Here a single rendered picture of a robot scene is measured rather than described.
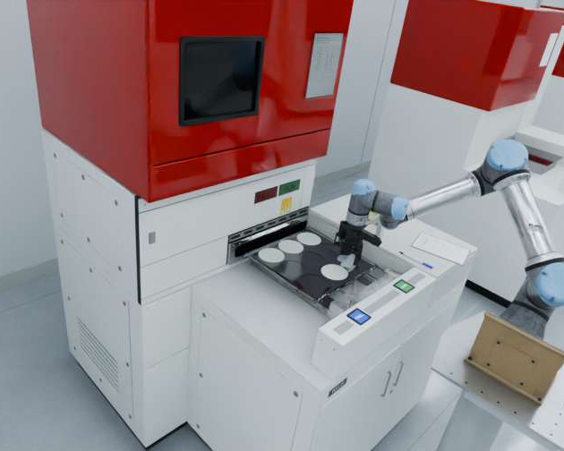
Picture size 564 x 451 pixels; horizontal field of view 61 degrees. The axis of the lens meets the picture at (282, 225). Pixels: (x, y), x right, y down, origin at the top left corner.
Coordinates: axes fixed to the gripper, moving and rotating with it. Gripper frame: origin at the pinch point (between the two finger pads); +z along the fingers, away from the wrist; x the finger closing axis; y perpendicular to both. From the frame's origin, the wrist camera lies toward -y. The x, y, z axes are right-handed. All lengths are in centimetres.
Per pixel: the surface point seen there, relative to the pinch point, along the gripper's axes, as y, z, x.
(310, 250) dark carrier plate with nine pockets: 10.9, 1.3, -15.4
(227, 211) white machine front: 45, -17, -15
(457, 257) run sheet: -41.9, -5.6, 3.6
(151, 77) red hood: 71, -67, 6
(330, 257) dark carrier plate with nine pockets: 4.1, 1.4, -10.0
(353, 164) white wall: -138, 79, -297
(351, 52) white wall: -104, -35, -276
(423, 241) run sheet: -34.3, -5.6, -8.7
